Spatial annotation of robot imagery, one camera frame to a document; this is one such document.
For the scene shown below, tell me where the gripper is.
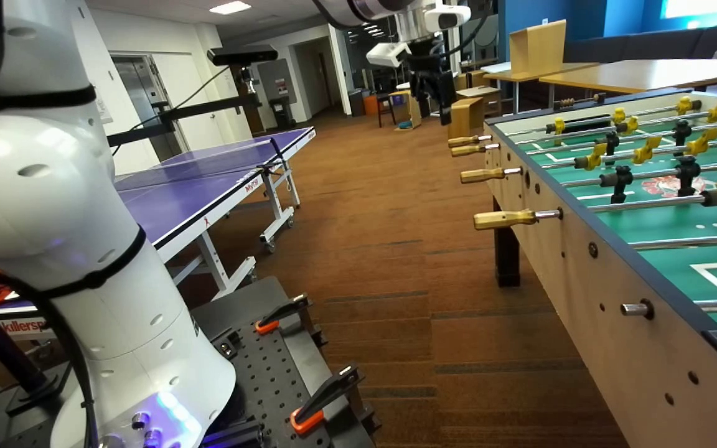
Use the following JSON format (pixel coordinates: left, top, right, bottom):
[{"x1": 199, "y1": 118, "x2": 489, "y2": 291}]
[{"x1": 408, "y1": 39, "x2": 459, "y2": 126}]

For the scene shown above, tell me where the wooden cube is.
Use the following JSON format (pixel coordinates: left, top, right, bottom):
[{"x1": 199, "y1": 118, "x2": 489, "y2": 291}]
[{"x1": 389, "y1": 90, "x2": 423, "y2": 131}]

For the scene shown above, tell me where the group of wooden cubes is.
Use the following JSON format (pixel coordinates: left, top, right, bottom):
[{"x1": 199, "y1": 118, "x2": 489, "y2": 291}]
[{"x1": 448, "y1": 70, "x2": 503, "y2": 140}]

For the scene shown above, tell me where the three yellow figure rod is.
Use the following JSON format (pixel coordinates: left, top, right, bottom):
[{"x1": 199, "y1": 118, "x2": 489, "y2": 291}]
[{"x1": 448, "y1": 95, "x2": 703, "y2": 149}]

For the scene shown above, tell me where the two yellow figure rod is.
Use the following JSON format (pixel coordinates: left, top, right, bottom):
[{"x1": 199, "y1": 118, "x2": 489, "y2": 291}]
[{"x1": 451, "y1": 93, "x2": 717, "y2": 157}]

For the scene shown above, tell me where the row of waste bins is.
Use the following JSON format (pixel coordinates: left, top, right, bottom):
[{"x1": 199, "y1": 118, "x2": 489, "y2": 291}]
[{"x1": 348, "y1": 89, "x2": 379, "y2": 118}]

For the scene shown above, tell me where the five yellow figure rod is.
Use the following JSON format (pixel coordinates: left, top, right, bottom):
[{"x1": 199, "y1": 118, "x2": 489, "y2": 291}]
[{"x1": 461, "y1": 128, "x2": 717, "y2": 185}]

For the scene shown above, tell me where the open wooden box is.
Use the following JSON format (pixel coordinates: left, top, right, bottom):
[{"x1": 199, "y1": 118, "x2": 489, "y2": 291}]
[{"x1": 509, "y1": 19, "x2": 568, "y2": 77}]

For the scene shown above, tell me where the large yellow figure rod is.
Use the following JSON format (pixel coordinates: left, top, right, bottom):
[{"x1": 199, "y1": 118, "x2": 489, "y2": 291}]
[{"x1": 474, "y1": 177, "x2": 717, "y2": 235}]

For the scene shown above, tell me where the score bead rod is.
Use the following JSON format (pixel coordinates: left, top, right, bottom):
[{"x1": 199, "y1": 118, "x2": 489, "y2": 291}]
[{"x1": 554, "y1": 92, "x2": 609, "y2": 111}]

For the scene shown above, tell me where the five black figure rod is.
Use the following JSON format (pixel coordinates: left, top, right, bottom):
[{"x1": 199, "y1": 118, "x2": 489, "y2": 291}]
[{"x1": 561, "y1": 148, "x2": 717, "y2": 205}]

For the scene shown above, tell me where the row of wooden tables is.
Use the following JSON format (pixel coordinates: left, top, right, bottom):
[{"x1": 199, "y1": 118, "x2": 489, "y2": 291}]
[{"x1": 482, "y1": 58, "x2": 717, "y2": 116}]

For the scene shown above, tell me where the blue sofa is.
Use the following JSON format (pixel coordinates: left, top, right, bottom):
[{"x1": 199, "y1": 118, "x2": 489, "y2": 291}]
[{"x1": 563, "y1": 22, "x2": 717, "y2": 63}]

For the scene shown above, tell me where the ceiling light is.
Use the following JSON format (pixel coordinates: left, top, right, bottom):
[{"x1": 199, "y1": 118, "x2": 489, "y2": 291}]
[{"x1": 209, "y1": 1, "x2": 253, "y2": 16}]

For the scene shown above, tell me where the purple table tennis table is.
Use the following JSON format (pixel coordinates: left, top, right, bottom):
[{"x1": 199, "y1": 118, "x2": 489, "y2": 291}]
[{"x1": 0, "y1": 127, "x2": 317, "y2": 342}]

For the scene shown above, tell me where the bare steel rod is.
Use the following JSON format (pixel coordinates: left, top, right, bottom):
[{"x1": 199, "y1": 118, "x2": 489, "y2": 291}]
[
  {"x1": 621, "y1": 298, "x2": 717, "y2": 320},
  {"x1": 629, "y1": 233, "x2": 717, "y2": 252}
]

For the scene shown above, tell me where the elevator door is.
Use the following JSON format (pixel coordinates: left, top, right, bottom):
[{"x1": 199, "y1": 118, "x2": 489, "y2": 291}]
[{"x1": 111, "y1": 55, "x2": 189, "y2": 164}]

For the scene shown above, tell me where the foosball table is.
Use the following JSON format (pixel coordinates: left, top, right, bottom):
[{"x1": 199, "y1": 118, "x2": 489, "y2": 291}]
[{"x1": 448, "y1": 87, "x2": 717, "y2": 448}]

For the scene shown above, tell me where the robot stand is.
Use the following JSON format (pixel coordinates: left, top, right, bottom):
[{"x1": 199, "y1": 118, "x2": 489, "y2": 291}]
[{"x1": 0, "y1": 276, "x2": 382, "y2": 448}]

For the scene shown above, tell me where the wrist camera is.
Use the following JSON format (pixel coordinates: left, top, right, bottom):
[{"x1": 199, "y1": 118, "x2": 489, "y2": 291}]
[{"x1": 366, "y1": 42, "x2": 411, "y2": 68}]

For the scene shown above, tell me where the grey wall board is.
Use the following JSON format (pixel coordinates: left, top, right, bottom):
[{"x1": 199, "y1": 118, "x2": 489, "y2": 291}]
[{"x1": 256, "y1": 58, "x2": 298, "y2": 105}]

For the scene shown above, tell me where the camera on mount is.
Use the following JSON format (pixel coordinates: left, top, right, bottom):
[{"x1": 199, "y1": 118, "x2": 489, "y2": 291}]
[{"x1": 107, "y1": 44, "x2": 279, "y2": 148}]

